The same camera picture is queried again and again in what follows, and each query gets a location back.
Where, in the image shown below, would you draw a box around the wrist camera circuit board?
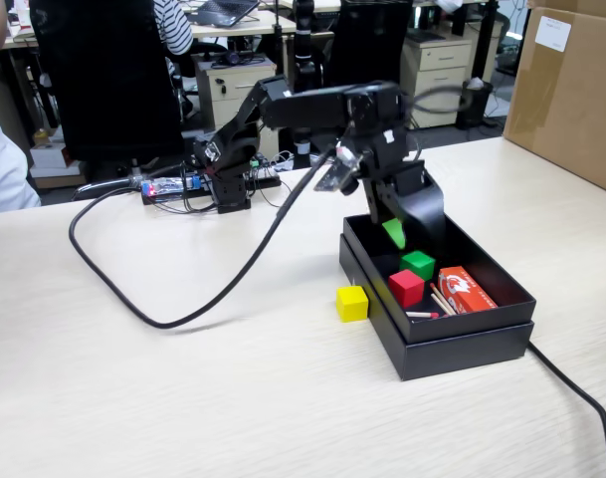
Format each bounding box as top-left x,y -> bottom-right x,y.
312,143 -> 363,196

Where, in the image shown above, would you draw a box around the person in striped shirt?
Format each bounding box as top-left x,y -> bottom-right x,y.
152,0 -> 194,57

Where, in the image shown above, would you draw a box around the black laptop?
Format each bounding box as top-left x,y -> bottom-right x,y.
187,0 -> 262,29

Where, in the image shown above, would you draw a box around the person in white shirt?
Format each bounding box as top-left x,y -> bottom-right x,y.
0,109 -> 41,215

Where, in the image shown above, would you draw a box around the black pole with white bands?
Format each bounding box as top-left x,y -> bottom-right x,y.
290,0 -> 316,168

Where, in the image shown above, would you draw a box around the large black office chair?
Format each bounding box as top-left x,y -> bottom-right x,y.
29,0 -> 194,183

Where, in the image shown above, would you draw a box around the thick black table cable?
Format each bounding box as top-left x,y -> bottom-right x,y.
525,341 -> 606,478

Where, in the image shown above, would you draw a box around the beige office desk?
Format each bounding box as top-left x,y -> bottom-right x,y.
0,9 -> 299,51

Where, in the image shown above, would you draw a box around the green wooden cube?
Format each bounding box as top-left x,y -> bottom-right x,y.
399,250 -> 437,283

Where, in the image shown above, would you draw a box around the thick black camera cable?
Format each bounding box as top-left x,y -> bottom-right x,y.
68,146 -> 338,330

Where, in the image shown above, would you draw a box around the beige three-drawer cabinet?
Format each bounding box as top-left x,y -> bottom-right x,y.
399,37 -> 474,130

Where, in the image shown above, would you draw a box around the orange matchbox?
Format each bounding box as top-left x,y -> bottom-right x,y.
437,265 -> 500,315

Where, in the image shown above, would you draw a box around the black open box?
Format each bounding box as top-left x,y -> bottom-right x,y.
338,233 -> 535,382

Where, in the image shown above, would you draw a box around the red wooden cube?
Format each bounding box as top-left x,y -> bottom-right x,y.
387,269 -> 426,309

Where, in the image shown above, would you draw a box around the controller board with red LED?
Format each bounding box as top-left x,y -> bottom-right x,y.
140,173 -> 214,205

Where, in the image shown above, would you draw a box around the large brown cardboard box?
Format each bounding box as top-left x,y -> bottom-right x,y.
503,0 -> 606,198

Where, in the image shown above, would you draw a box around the beige drawer cabinet with lock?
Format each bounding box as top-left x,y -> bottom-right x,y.
192,52 -> 280,158

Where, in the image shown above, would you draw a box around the yellow wooden cube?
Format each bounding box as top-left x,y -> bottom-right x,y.
335,285 -> 370,324

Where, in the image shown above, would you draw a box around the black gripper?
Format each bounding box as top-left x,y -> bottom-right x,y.
354,129 -> 448,250

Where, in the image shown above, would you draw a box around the black cardboard box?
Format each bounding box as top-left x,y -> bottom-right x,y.
342,203 -> 537,345

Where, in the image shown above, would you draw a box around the black trash bin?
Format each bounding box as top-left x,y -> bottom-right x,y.
455,77 -> 496,130

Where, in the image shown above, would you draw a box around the black swivel office chair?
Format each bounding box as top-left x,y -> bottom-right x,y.
314,0 -> 414,89

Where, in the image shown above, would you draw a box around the stacked white boxes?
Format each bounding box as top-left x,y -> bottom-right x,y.
29,141 -> 88,190

